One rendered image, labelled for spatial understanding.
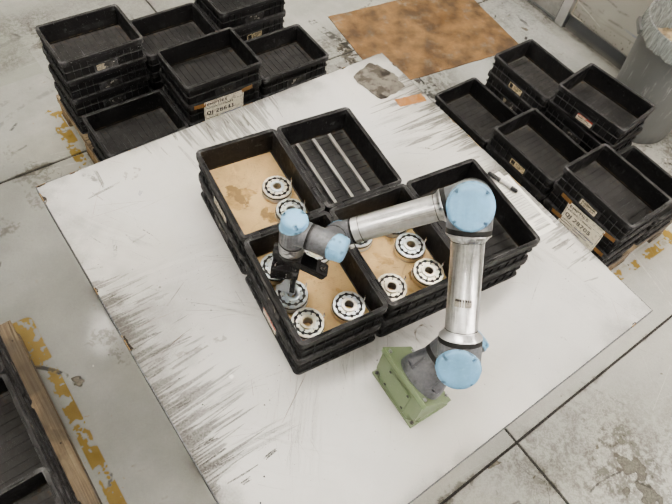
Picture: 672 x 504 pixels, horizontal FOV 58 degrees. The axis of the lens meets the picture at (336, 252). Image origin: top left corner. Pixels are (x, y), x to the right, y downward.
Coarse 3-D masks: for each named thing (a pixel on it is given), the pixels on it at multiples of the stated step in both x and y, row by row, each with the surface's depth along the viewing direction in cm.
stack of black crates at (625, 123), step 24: (576, 72) 307; (600, 72) 312; (576, 96) 297; (600, 96) 316; (624, 96) 308; (552, 120) 317; (576, 120) 321; (600, 120) 294; (624, 120) 307; (600, 144) 298; (624, 144) 309
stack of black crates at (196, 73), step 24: (168, 48) 283; (192, 48) 292; (216, 48) 301; (240, 48) 296; (168, 72) 283; (192, 72) 291; (216, 72) 293; (240, 72) 282; (168, 96) 296; (192, 96) 276; (216, 96) 284; (192, 120) 288
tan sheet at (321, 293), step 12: (336, 264) 199; (300, 276) 195; (312, 276) 196; (336, 276) 197; (312, 288) 193; (324, 288) 194; (336, 288) 194; (348, 288) 195; (312, 300) 191; (324, 300) 191; (336, 324) 187
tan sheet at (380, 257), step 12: (384, 240) 207; (360, 252) 203; (372, 252) 204; (384, 252) 204; (372, 264) 201; (384, 264) 201; (396, 264) 202; (408, 264) 203; (408, 276) 200; (444, 276) 202; (408, 288) 197; (420, 288) 198
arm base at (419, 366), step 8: (416, 352) 179; (424, 352) 176; (408, 360) 178; (416, 360) 177; (424, 360) 175; (432, 360) 173; (408, 368) 175; (416, 368) 174; (424, 368) 174; (432, 368) 173; (408, 376) 175; (416, 376) 174; (424, 376) 173; (432, 376) 173; (416, 384) 173; (424, 384) 173; (432, 384) 173; (440, 384) 175; (424, 392) 174; (432, 392) 174; (440, 392) 176
